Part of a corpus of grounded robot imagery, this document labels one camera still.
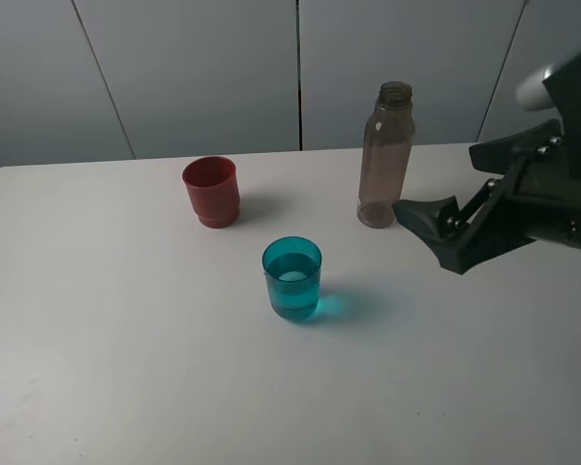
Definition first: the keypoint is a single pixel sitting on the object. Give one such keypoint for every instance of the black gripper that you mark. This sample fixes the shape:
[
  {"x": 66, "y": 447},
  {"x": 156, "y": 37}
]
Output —
[{"x": 537, "y": 198}]

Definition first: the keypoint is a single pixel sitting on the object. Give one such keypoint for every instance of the brown transparent plastic bottle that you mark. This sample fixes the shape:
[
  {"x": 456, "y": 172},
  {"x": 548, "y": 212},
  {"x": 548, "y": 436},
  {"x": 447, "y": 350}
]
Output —
[{"x": 387, "y": 144}]

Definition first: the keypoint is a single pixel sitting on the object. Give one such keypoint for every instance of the teal transparent plastic cup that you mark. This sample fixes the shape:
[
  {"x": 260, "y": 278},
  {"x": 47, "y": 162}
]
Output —
[{"x": 292, "y": 271}]

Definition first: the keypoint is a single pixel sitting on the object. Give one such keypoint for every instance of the red plastic cup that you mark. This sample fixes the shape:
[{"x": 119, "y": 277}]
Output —
[{"x": 212, "y": 187}]

